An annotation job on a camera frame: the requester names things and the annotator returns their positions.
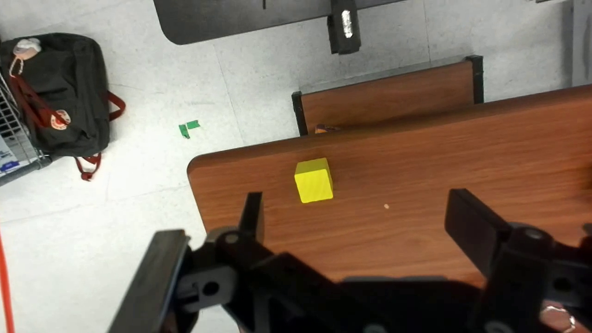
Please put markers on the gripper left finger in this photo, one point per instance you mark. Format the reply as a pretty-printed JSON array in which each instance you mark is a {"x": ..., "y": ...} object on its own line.
[{"x": 240, "y": 259}]

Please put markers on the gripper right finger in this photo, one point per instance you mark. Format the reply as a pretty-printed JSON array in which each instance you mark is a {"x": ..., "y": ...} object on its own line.
[{"x": 518, "y": 259}]

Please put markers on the yellow cube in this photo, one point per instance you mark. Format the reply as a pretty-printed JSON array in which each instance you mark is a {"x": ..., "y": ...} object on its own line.
[{"x": 314, "y": 182}]

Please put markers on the green tape piece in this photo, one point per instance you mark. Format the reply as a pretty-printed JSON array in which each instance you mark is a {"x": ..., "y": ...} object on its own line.
[{"x": 187, "y": 128}]

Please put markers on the dark grey table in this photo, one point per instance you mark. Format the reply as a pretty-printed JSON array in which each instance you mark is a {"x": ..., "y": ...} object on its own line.
[{"x": 231, "y": 16}]

